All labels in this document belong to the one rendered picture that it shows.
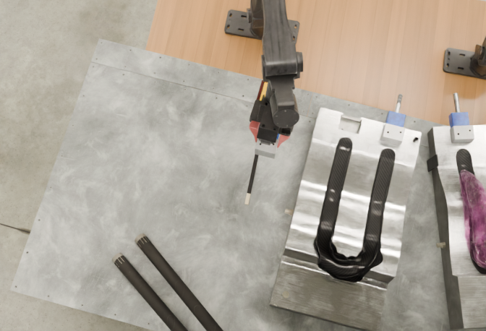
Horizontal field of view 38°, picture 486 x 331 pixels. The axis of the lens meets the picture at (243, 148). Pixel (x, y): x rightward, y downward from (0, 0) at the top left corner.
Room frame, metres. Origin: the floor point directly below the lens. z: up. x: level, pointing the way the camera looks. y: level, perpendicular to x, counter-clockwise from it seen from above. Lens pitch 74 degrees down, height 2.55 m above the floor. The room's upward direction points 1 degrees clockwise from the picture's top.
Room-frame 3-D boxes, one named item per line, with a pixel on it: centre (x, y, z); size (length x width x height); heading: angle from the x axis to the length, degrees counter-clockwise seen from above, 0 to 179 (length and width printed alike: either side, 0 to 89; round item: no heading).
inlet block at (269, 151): (0.52, -0.07, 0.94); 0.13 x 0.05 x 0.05; 165
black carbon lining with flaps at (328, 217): (0.33, -0.27, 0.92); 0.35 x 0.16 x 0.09; 166
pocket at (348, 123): (0.55, -0.27, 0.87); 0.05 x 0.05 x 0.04; 76
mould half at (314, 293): (0.32, -0.26, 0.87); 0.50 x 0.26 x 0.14; 166
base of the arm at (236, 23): (0.85, -0.05, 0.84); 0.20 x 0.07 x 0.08; 80
